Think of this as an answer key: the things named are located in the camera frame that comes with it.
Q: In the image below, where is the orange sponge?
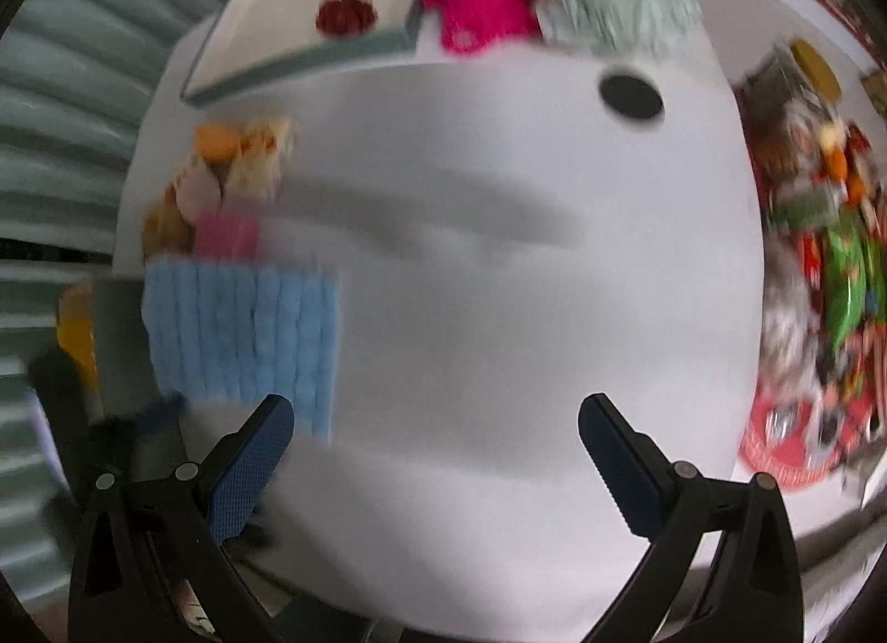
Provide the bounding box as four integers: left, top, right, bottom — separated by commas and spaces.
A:
194, 124, 242, 164

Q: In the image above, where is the black table hole cap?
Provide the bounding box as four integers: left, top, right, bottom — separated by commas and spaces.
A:
598, 73, 665, 122

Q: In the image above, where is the cartoon tissue pack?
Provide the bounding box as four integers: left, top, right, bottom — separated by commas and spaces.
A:
224, 118, 293, 202

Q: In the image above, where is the red fabric rose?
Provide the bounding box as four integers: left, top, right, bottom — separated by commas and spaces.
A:
314, 0, 378, 38

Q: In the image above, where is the brown plush toy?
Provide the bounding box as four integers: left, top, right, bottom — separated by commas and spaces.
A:
141, 183, 194, 262

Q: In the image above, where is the round pink puff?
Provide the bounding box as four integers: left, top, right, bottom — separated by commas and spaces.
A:
175, 166, 222, 226

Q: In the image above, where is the green curtain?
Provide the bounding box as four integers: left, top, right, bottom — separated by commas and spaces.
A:
2, 0, 226, 611

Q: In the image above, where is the left grey storage box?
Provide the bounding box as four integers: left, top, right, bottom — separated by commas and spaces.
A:
81, 277, 158, 418

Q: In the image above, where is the yellow foam fruit net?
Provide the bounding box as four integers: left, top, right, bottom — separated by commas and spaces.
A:
55, 283, 99, 392

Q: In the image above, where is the green snack bag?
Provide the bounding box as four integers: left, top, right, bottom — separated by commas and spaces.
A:
824, 223, 868, 352

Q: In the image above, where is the jar with gold lid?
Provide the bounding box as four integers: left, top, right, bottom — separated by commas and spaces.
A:
758, 38, 843, 104

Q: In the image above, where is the blue chenille mat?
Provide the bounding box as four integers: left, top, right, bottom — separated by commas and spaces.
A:
141, 256, 340, 440

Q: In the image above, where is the far grey storage tray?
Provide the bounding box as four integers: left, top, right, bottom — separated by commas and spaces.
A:
180, 0, 421, 107

